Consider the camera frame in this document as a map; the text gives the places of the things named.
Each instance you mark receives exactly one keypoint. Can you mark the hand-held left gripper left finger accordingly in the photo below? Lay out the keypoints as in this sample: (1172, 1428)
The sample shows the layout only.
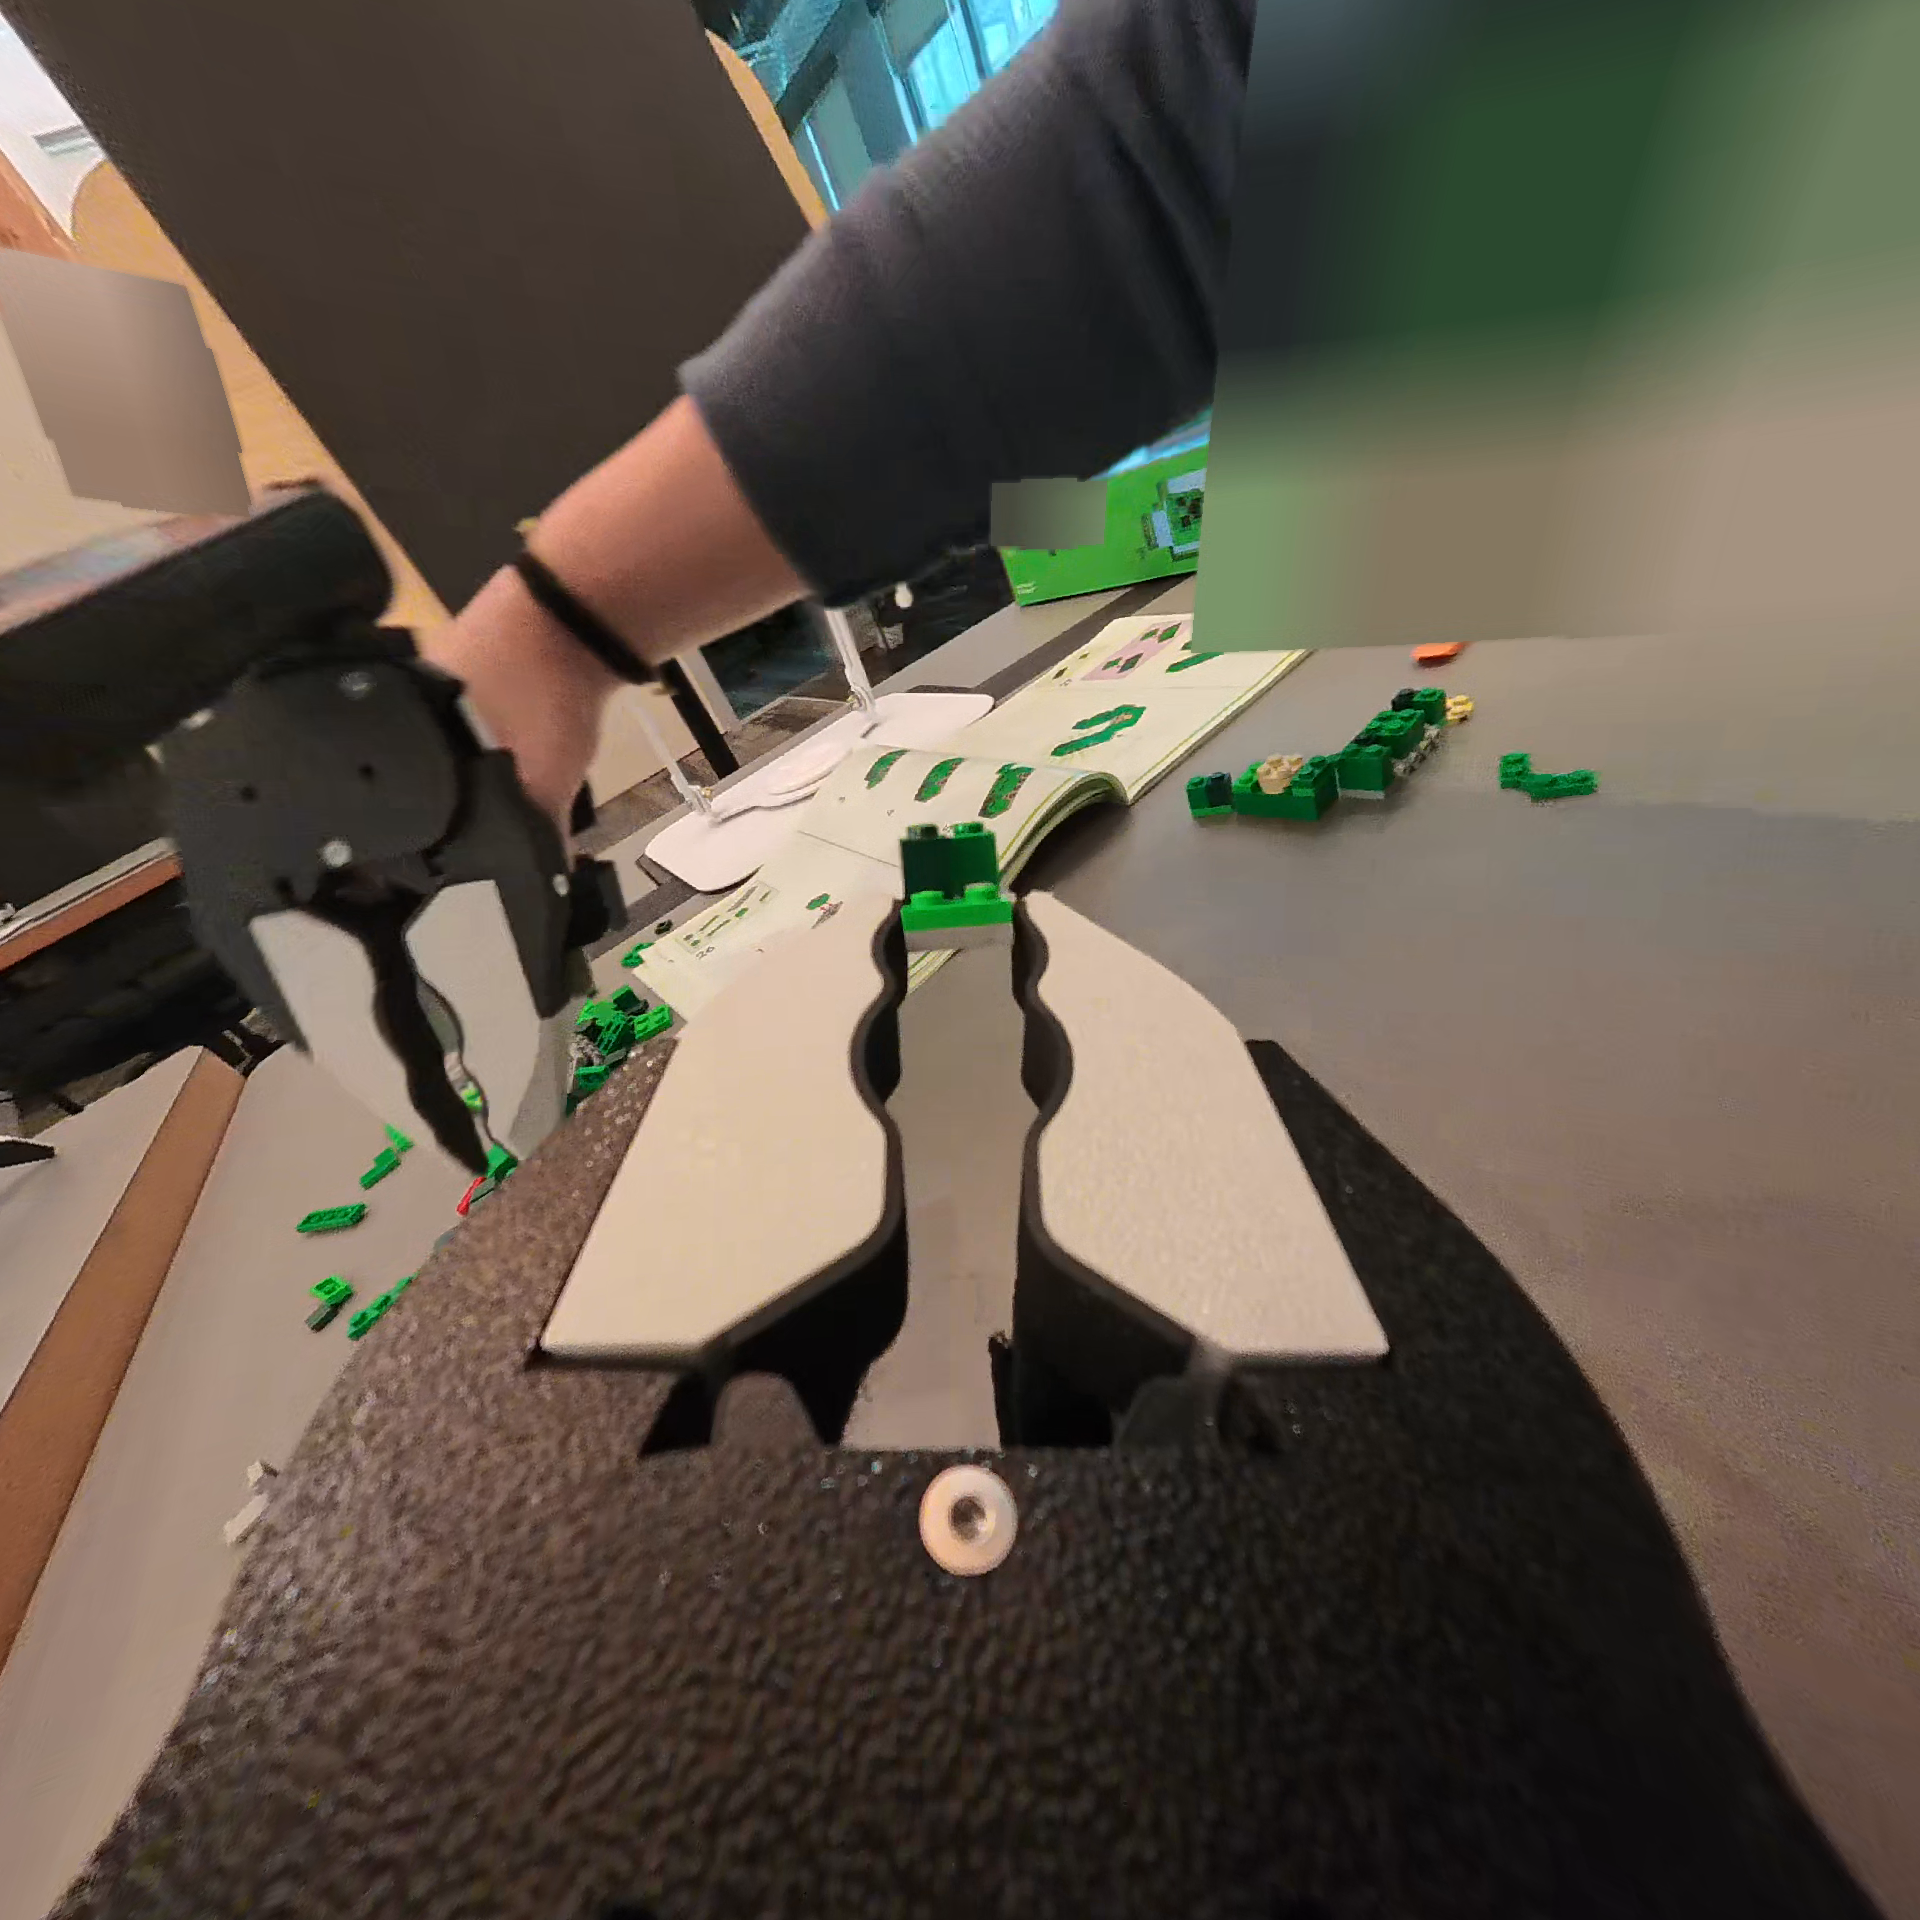
(733, 1184)

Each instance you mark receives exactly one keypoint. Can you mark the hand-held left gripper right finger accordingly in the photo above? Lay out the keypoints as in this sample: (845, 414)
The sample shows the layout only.
(1201, 1184)

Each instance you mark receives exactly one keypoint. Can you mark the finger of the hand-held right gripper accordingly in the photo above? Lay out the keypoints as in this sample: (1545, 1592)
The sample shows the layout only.
(323, 990)
(480, 975)

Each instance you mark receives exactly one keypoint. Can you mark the pile of bricks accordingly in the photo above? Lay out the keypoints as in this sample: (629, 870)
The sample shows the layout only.
(609, 1027)

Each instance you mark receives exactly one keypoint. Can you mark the grey plate with green bricks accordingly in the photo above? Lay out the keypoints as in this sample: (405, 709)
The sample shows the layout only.
(953, 886)

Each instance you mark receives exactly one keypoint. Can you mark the curved green brick assembly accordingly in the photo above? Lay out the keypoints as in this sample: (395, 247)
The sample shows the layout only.
(1289, 787)

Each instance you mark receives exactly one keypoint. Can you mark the person's right forearm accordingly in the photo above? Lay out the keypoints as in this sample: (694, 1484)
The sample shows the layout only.
(900, 346)

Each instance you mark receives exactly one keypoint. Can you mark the grey desk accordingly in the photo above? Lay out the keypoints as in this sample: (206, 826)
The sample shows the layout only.
(1499, 1050)

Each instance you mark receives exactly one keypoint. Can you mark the person's right hand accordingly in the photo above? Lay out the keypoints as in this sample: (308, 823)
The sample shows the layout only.
(524, 691)

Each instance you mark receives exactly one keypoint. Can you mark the black chair base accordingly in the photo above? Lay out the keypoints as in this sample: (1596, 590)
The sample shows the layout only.
(105, 1020)

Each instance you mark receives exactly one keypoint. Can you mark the black wrist band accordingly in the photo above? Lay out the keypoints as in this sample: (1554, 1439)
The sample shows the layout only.
(586, 615)

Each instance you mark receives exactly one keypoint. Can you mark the white round base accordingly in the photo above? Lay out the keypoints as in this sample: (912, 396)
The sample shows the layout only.
(779, 781)

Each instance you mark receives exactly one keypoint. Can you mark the wood-edged table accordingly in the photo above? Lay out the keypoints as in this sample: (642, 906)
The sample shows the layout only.
(90, 1349)

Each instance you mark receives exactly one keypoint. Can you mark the instruction booklet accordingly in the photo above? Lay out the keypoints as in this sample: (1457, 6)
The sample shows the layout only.
(1080, 751)

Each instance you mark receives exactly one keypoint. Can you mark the clear acrylic stand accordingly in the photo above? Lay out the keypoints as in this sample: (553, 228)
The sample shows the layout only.
(854, 661)

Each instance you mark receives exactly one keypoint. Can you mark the black board with wooden edge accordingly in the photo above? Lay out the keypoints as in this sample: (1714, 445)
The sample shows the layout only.
(450, 271)

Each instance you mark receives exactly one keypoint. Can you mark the angled green plate pair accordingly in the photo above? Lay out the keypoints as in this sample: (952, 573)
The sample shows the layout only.
(1545, 779)

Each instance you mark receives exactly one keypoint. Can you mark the green toy box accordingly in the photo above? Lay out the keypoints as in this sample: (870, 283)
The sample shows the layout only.
(1108, 556)

